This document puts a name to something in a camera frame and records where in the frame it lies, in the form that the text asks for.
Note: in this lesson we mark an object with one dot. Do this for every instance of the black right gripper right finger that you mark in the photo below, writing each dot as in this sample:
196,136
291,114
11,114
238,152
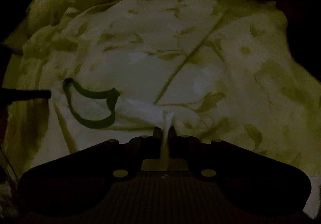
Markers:
232,162

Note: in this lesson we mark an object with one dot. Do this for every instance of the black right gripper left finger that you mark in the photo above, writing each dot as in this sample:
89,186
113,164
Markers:
98,162

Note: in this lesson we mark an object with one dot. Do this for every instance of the floral bed sheet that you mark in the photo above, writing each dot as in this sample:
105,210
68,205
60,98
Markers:
233,51

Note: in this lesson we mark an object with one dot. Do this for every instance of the white small garment green trim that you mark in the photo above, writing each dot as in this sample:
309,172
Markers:
88,118

